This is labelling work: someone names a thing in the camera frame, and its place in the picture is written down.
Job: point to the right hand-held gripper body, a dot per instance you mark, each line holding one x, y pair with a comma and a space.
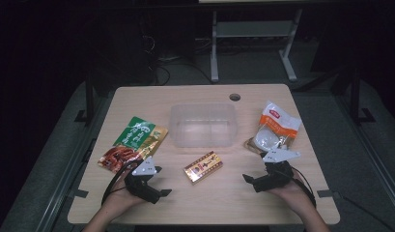
275, 175

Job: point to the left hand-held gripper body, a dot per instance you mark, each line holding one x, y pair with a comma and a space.
142, 185

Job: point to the person's right hand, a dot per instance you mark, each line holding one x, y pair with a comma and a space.
291, 193

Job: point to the person's left hand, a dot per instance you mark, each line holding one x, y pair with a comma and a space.
121, 198

